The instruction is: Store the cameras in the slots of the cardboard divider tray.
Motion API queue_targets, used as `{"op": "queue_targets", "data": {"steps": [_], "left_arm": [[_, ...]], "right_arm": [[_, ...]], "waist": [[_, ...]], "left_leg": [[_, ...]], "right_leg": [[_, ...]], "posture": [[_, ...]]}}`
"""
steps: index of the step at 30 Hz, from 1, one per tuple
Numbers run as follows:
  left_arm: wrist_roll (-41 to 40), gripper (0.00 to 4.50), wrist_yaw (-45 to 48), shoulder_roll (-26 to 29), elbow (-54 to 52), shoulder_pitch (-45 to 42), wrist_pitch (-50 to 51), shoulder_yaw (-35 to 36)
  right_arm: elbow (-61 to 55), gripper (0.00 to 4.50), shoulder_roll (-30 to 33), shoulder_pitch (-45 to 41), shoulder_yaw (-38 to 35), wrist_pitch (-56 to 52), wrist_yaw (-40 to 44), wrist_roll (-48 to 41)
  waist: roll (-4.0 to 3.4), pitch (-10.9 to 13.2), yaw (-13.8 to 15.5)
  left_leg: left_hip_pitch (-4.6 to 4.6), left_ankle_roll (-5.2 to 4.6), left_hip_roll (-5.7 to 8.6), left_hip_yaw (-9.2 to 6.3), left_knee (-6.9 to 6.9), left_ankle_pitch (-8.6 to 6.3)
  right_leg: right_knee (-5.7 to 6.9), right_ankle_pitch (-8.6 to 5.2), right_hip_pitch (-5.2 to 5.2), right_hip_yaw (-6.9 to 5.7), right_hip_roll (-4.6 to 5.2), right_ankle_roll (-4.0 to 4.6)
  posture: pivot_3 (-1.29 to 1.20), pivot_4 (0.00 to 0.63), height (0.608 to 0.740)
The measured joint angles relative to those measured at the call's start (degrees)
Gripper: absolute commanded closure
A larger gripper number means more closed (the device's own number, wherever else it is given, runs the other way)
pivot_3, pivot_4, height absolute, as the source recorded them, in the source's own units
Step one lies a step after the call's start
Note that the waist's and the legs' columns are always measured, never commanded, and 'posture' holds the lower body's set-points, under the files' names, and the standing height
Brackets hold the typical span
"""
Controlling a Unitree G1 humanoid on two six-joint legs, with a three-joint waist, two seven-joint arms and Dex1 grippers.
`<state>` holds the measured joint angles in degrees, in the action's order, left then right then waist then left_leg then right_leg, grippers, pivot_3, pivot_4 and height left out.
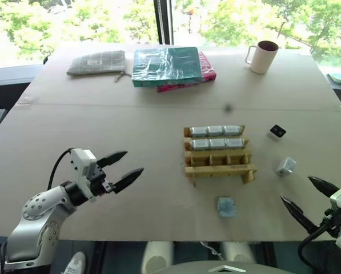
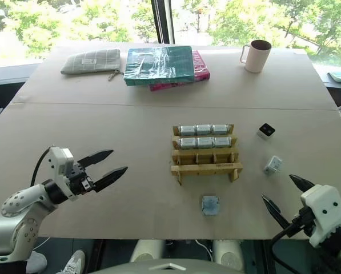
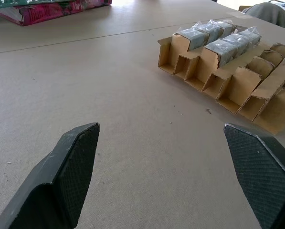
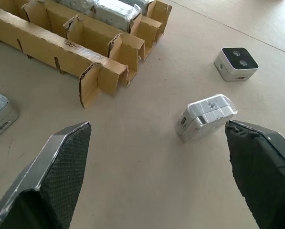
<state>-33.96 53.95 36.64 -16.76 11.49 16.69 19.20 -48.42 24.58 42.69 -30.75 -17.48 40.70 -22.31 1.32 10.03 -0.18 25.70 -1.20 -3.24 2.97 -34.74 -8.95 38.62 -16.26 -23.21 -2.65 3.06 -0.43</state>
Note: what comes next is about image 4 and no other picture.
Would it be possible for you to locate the white device with lenses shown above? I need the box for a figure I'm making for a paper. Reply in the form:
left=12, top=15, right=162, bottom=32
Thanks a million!
left=213, top=47, right=260, bottom=83

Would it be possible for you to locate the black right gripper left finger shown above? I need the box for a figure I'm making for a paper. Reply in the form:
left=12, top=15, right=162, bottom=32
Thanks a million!
left=0, top=121, right=92, bottom=229

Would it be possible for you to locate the cardboard divider tray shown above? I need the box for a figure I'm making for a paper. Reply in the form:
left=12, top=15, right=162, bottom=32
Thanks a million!
left=0, top=0, right=173, bottom=109

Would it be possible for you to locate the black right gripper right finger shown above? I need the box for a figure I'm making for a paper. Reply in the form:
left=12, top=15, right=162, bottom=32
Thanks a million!
left=224, top=119, right=285, bottom=229

